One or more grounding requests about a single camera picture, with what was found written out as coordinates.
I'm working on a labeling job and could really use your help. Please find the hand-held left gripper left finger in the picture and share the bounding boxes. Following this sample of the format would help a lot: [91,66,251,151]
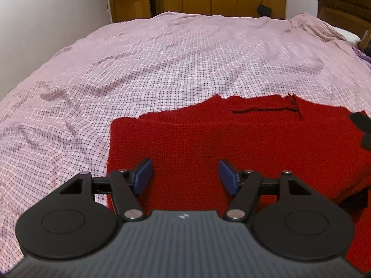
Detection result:
[59,158,154,221]

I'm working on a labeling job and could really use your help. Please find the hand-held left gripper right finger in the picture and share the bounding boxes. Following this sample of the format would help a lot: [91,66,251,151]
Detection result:
[218,159,315,221]

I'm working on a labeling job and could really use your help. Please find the red knitted sweater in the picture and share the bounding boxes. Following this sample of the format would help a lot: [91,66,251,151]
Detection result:
[107,93,371,278]

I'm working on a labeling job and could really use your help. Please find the pink checked bed sheet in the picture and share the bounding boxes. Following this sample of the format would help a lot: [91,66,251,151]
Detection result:
[0,12,371,252]

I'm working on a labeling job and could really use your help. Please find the purple cloth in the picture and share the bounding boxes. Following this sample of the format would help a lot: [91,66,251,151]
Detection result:
[355,45,371,62]

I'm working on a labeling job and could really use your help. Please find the white pillow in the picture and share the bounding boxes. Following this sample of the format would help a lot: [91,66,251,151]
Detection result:
[333,26,361,44]

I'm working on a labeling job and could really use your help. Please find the wooden headboard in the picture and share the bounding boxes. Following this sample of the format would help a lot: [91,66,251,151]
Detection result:
[316,0,371,39]

